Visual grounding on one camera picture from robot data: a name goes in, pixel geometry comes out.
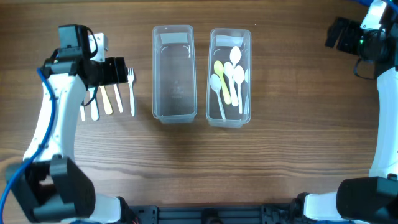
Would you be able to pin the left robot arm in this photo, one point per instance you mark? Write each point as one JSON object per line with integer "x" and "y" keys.
{"x": 47, "y": 184}

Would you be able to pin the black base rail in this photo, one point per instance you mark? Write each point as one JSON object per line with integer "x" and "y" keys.
{"x": 279, "y": 213}

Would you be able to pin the clear plastic container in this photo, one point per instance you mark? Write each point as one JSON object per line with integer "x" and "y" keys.
{"x": 174, "y": 84}
{"x": 222, "y": 40}

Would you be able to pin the clear plastic container left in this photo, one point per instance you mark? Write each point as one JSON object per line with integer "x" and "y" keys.
{"x": 174, "y": 84}

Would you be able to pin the white plastic spoon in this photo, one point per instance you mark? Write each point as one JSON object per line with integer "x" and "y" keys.
{"x": 238, "y": 77}
{"x": 228, "y": 70}
{"x": 215, "y": 84}
{"x": 235, "y": 55}

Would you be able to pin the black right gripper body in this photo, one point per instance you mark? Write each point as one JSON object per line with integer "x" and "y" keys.
{"x": 351, "y": 40}

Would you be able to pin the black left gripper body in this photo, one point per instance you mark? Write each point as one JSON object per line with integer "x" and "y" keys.
{"x": 112, "y": 73}

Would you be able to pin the white plastic fork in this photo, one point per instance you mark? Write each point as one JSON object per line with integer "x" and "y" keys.
{"x": 130, "y": 80}
{"x": 118, "y": 98}
{"x": 82, "y": 112}
{"x": 93, "y": 105}

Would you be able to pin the clear plastic container right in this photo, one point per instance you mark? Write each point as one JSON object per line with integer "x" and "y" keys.
{"x": 222, "y": 40}

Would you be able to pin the yellow plastic spoon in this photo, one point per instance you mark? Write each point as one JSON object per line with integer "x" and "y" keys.
{"x": 219, "y": 70}

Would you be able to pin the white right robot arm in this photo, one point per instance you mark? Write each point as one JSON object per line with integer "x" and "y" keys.
{"x": 371, "y": 199}

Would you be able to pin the yellow plastic fork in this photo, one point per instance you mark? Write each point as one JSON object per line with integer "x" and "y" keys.
{"x": 106, "y": 102}

